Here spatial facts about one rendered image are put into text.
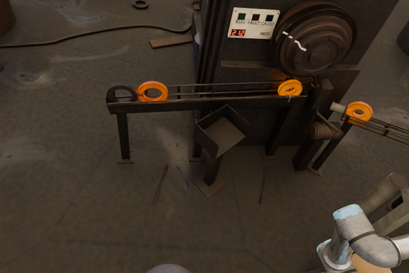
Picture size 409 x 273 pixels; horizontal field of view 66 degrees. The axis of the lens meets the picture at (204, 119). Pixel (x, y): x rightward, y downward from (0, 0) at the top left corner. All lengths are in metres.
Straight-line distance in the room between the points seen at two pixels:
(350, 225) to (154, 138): 1.68
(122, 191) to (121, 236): 0.32
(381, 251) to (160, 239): 1.34
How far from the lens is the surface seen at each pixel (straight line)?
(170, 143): 2.60
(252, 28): 1.88
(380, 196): 2.44
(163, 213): 2.30
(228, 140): 1.93
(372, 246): 1.44
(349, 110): 2.30
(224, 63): 1.99
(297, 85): 2.13
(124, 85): 1.94
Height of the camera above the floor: 2.11
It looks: 49 degrees down
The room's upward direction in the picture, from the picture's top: 11 degrees clockwise
